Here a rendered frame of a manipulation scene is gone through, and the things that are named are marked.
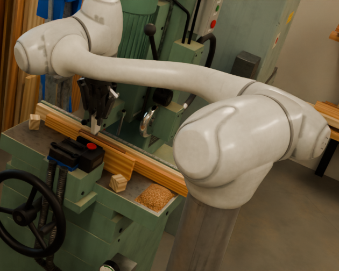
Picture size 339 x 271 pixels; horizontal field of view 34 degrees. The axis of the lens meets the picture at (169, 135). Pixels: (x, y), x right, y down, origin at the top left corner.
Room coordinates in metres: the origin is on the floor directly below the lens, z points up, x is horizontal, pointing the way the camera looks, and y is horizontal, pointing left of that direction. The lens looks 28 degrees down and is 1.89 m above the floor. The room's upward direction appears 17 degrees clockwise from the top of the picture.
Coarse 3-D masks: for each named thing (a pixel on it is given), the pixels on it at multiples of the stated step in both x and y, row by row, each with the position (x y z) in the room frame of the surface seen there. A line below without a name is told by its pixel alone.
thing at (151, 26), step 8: (152, 24) 1.44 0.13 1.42; (144, 32) 1.43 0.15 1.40; (152, 32) 1.43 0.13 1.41; (152, 40) 1.46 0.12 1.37; (152, 48) 1.49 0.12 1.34; (160, 88) 1.63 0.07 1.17; (160, 96) 1.65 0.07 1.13; (168, 96) 1.66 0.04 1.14; (160, 104) 1.66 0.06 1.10; (168, 104) 1.68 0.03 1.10
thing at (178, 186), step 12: (48, 120) 1.63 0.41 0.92; (60, 120) 1.63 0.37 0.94; (60, 132) 1.62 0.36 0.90; (72, 132) 1.60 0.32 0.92; (132, 156) 1.54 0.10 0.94; (144, 168) 1.52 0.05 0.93; (156, 168) 1.52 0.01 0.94; (156, 180) 1.50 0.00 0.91; (168, 180) 1.49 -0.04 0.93; (180, 180) 1.49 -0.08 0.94; (180, 192) 1.47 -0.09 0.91
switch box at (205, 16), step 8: (208, 0) 1.80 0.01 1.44; (216, 0) 1.81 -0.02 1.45; (200, 8) 1.80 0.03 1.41; (208, 8) 1.80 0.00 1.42; (192, 16) 1.81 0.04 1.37; (200, 16) 1.80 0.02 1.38; (208, 16) 1.79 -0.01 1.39; (216, 16) 1.86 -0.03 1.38; (200, 24) 1.80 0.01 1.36; (208, 24) 1.81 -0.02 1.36; (200, 32) 1.80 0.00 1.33; (208, 32) 1.83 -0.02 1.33
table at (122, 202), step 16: (16, 128) 1.56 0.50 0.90; (48, 128) 1.63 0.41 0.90; (0, 144) 1.51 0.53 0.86; (16, 144) 1.49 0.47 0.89; (32, 144) 1.50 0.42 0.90; (48, 144) 1.53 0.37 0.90; (32, 160) 1.47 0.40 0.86; (144, 176) 1.51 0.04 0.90; (96, 192) 1.39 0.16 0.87; (112, 192) 1.38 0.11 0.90; (128, 192) 1.40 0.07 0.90; (80, 208) 1.30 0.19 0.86; (112, 208) 1.37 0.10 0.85; (128, 208) 1.36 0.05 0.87; (144, 208) 1.35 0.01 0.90; (144, 224) 1.34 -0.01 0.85
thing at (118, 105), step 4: (116, 100) 1.65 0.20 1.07; (120, 100) 1.66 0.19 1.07; (116, 104) 1.62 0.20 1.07; (120, 104) 1.63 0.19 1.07; (112, 108) 1.58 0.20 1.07; (116, 108) 1.61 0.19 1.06; (120, 108) 1.63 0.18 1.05; (84, 112) 1.55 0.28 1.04; (88, 112) 1.55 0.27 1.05; (112, 112) 1.59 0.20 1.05; (116, 112) 1.61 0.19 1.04; (84, 116) 1.55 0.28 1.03; (88, 116) 1.54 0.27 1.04; (108, 116) 1.56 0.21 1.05; (112, 116) 1.59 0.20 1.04; (116, 116) 1.62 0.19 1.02; (120, 116) 1.65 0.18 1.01; (104, 120) 1.54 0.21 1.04; (108, 120) 1.57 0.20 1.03; (112, 120) 1.60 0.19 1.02; (116, 120) 1.63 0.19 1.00; (88, 124) 1.54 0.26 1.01; (104, 124) 1.54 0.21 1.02; (108, 124) 1.58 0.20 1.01; (104, 128) 1.56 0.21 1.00
